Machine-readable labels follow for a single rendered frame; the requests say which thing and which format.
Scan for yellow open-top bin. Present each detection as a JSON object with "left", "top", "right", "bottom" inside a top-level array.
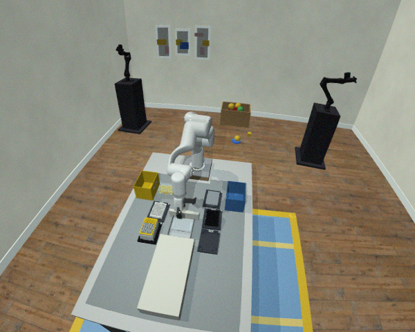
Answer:
[{"left": 133, "top": 171, "right": 160, "bottom": 201}]

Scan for blue open bin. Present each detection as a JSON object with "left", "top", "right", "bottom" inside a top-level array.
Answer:
[{"left": 225, "top": 181, "right": 246, "bottom": 212}]

